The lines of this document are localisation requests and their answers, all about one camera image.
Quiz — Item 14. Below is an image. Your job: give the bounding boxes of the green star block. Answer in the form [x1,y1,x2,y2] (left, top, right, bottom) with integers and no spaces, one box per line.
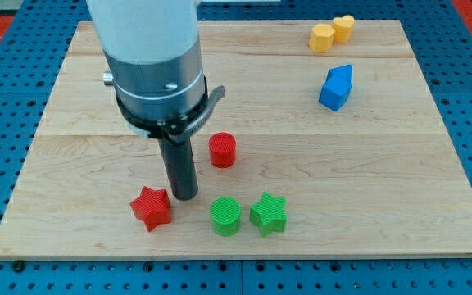
[249,191,288,238]

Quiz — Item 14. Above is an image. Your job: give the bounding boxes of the yellow hexagon block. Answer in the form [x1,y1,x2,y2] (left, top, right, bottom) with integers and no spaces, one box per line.
[309,24,335,53]

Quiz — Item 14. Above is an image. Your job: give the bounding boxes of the blue cube block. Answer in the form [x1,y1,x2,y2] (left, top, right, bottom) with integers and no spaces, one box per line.
[319,75,352,111]

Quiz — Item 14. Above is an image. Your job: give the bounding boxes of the light wooden board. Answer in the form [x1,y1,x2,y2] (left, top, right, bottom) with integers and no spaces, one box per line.
[0,20,472,261]

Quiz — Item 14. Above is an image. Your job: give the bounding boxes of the red cylinder block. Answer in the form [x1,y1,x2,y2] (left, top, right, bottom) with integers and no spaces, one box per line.
[208,132,237,168]

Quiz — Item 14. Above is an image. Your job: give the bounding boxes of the red star block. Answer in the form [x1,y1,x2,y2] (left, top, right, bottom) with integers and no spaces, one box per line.
[129,186,171,232]

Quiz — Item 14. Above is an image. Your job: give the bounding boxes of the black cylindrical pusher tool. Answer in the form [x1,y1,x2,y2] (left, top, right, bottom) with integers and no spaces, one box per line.
[158,139,198,201]

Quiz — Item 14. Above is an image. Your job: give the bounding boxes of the green cylinder block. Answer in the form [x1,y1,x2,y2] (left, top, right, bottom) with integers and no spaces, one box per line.
[210,196,241,237]

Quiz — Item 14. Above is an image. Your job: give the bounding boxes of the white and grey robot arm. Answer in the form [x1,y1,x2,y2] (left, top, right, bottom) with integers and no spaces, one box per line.
[87,0,206,138]

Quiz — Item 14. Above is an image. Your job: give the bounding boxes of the yellow heart block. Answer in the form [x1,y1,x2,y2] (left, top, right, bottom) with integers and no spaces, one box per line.
[332,15,355,43]

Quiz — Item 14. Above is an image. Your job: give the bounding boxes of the black clamp ring with lever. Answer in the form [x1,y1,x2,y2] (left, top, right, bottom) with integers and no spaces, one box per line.
[116,76,225,144]

